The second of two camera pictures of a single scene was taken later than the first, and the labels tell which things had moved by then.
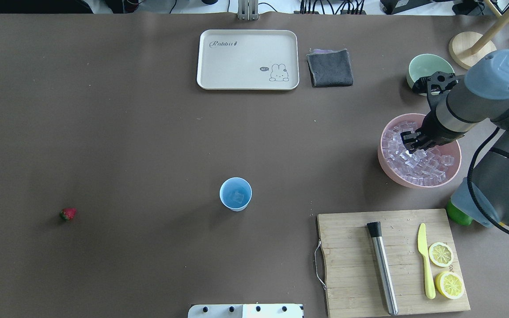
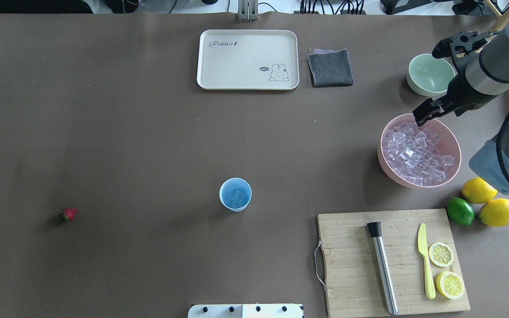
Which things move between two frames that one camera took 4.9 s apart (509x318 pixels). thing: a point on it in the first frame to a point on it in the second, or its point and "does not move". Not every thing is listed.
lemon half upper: (441, 254) does not move
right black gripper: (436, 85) to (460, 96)
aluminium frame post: (248, 10) does not move
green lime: (455, 215) does not move
